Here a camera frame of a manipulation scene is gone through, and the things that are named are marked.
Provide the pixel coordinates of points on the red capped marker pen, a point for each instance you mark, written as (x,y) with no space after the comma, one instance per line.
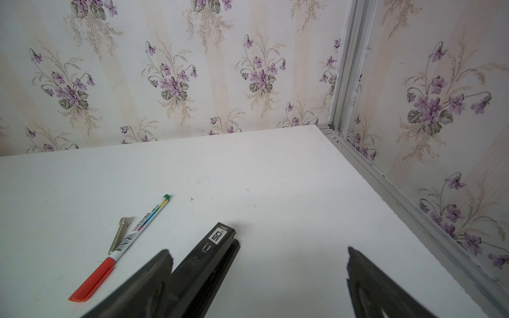
(96,279)

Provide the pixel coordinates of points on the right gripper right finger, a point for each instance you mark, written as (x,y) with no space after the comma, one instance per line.
(374,294)

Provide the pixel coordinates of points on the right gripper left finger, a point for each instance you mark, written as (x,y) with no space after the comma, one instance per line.
(145,294)

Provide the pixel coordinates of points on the silver screw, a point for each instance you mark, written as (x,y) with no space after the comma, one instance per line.
(119,235)

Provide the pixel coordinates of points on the black stapler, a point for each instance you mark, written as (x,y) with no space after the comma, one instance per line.
(196,281)

